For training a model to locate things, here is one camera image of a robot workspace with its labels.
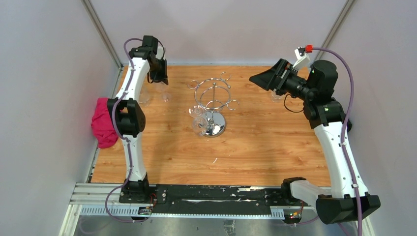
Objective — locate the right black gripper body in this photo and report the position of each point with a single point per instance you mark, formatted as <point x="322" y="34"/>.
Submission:
<point x="293" y="84"/>

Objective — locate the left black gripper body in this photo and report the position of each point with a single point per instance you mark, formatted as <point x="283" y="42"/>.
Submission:
<point x="158" y="71"/>

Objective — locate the chrome wine glass rack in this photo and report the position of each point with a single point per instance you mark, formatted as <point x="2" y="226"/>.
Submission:
<point x="213" y="95"/>

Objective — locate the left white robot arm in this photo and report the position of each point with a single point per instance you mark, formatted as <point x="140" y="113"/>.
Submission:
<point x="147" y="63"/>

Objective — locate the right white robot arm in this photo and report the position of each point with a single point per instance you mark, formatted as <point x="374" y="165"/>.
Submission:
<point x="332" y="146"/>

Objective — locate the black cloth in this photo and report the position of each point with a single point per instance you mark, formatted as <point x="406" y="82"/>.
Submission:
<point x="349" y="126"/>

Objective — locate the pink cloth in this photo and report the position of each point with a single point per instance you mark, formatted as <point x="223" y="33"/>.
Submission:
<point x="101" y="125"/>

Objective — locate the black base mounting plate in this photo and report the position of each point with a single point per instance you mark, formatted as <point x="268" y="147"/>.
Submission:
<point x="210" y="199"/>

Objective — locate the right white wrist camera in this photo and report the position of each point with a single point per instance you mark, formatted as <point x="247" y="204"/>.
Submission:
<point x="303" y="58"/>

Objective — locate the aluminium frame rail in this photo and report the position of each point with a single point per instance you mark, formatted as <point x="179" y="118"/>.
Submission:
<point x="98" y="209"/>

